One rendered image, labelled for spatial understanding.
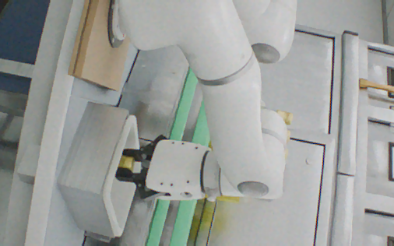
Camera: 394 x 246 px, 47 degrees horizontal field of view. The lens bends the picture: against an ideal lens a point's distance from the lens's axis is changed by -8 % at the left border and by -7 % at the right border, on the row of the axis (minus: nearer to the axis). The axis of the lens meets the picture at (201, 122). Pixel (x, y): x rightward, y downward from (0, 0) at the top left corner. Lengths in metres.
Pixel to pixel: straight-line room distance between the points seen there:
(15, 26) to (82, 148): 0.60
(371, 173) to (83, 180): 0.93
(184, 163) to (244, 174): 0.17
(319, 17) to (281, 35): 5.44
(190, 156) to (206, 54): 0.28
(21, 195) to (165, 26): 0.44
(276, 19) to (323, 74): 0.82
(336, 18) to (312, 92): 4.79
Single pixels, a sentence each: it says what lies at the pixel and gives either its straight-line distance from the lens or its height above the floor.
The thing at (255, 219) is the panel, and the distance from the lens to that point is 1.28.
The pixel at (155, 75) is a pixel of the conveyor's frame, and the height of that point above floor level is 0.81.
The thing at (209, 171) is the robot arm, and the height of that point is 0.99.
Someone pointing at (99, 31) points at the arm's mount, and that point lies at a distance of 0.79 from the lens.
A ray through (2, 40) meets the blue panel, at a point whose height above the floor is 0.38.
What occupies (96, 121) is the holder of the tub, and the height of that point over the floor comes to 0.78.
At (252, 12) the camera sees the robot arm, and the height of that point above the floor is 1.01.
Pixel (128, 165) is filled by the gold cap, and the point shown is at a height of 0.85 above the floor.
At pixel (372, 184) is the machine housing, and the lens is 1.47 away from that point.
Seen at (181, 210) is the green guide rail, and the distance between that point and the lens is 1.09.
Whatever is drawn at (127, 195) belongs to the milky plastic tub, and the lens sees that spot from 1.02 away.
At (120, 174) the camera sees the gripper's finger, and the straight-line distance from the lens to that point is 0.87.
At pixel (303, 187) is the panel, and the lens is 1.34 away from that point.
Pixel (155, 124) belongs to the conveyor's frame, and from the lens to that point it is 1.06.
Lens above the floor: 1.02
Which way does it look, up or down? 4 degrees down
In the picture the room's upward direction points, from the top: 102 degrees clockwise
